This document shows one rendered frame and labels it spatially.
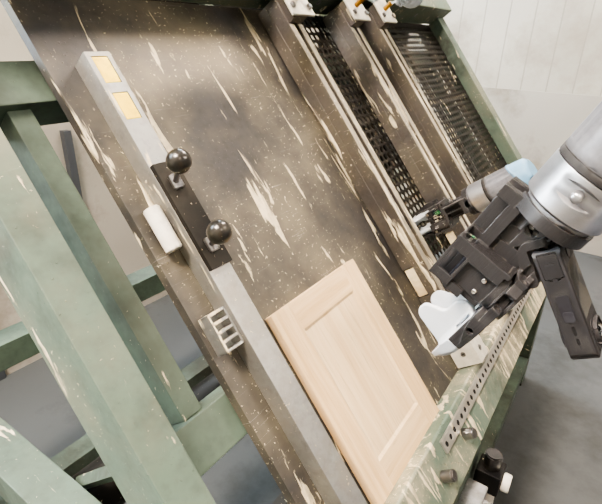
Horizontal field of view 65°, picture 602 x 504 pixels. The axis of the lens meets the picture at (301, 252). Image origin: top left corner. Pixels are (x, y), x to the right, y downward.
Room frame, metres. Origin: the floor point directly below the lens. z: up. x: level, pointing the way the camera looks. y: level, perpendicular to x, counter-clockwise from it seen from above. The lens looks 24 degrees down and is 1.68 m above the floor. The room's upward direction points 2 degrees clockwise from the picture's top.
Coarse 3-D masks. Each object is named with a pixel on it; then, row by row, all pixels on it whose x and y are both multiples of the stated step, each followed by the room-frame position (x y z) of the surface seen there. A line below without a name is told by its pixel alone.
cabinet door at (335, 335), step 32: (320, 288) 0.87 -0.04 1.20; (352, 288) 0.93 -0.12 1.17; (288, 320) 0.76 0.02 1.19; (320, 320) 0.82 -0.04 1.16; (352, 320) 0.87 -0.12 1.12; (384, 320) 0.94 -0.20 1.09; (288, 352) 0.72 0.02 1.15; (320, 352) 0.76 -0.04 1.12; (352, 352) 0.81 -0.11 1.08; (384, 352) 0.87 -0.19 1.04; (320, 384) 0.71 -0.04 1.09; (352, 384) 0.76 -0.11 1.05; (384, 384) 0.81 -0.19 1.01; (416, 384) 0.87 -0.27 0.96; (352, 416) 0.70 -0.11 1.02; (384, 416) 0.75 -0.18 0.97; (416, 416) 0.80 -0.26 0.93; (352, 448) 0.65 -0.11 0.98; (384, 448) 0.70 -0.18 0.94; (416, 448) 0.75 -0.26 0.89; (384, 480) 0.65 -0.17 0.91
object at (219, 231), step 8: (216, 224) 0.64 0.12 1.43; (224, 224) 0.64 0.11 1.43; (208, 232) 0.64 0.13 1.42; (216, 232) 0.63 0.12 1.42; (224, 232) 0.64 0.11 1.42; (208, 240) 0.72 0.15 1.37; (216, 240) 0.63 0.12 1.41; (224, 240) 0.64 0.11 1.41; (208, 248) 0.72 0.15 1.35; (216, 248) 0.72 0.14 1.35
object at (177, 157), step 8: (168, 152) 0.69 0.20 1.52; (176, 152) 0.68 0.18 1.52; (184, 152) 0.69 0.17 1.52; (168, 160) 0.68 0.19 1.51; (176, 160) 0.67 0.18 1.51; (184, 160) 0.68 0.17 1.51; (168, 168) 0.68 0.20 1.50; (176, 168) 0.67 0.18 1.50; (184, 168) 0.68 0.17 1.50; (168, 176) 0.77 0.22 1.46; (176, 176) 0.73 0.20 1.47; (176, 184) 0.76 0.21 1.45; (184, 184) 0.77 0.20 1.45
